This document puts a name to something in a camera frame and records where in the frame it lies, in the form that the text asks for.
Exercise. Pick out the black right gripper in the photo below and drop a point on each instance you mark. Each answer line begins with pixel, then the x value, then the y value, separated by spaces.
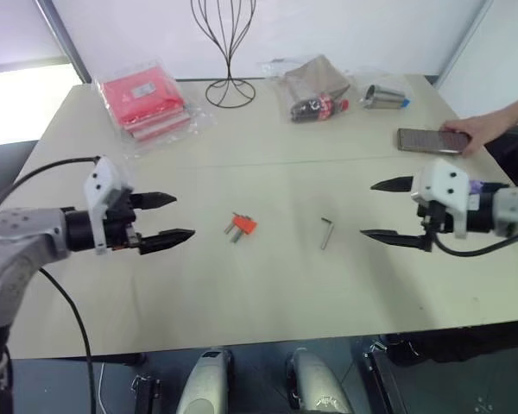
pixel 440 217

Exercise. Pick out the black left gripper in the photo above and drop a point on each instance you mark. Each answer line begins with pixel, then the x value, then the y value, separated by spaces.
pixel 120 220

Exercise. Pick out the dark smartphone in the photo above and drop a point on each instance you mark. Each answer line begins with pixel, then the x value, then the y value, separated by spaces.
pixel 429 140

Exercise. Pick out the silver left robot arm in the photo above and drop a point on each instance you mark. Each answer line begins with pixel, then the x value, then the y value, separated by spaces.
pixel 21 241

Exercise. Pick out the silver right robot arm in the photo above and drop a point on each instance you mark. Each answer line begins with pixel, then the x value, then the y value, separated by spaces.
pixel 509 209

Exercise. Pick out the silver metal hex key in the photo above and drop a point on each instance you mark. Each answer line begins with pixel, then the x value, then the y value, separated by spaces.
pixel 326 235

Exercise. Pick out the person's bare hand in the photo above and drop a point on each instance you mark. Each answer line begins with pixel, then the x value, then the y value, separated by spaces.
pixel 479 129

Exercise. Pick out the metal cup in plastic bag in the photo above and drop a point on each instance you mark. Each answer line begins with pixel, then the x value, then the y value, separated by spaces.
pixel 384 97

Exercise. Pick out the red packets in plastic bags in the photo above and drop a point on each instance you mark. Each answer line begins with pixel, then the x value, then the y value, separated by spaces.
pixel 144 101

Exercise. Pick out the cola bottle with red label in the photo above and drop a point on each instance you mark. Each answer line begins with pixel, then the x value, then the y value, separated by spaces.
pixel 317 108

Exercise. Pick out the black seat beside table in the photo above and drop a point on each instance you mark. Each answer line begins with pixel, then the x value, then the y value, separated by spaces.
pixel 516 155

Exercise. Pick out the clear bag with brown item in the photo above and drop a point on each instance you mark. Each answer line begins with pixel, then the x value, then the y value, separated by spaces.
pixel 315 77

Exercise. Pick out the dark low cabinet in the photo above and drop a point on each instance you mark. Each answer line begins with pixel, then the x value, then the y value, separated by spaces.
pixel 6 166

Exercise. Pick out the grey rounded robot shell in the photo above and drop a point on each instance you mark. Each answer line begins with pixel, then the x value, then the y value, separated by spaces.
pixel 317 384
pixel 205 381

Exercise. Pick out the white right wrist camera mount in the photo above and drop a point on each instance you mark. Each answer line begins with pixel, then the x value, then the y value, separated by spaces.
pixel 442 181

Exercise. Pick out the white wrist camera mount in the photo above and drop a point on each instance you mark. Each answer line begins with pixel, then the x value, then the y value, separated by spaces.
pixel 100 181
pixel 442 181

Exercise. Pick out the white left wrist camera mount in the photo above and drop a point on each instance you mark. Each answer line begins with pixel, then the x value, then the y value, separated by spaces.
pixel 100 181

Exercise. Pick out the black metal bracket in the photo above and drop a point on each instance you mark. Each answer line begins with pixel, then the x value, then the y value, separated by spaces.
pixel 386 379
pixel 149 394

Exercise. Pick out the white wall post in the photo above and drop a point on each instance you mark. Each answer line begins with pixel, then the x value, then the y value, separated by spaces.
pixel 466 39

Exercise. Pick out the dark window frame post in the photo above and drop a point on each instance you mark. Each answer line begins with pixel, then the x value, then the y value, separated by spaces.
pixel 65 41

